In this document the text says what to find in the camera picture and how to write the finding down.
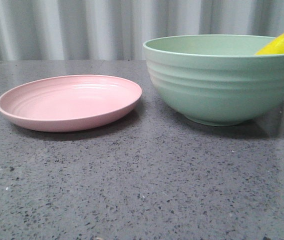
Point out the pink plate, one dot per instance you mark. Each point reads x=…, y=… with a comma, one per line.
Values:
x=70, y=103

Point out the green ribbed bowl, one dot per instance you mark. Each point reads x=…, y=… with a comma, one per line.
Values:
x=215, y=79

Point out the white curtain backdrop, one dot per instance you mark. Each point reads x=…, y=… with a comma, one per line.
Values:
x=116, y=29

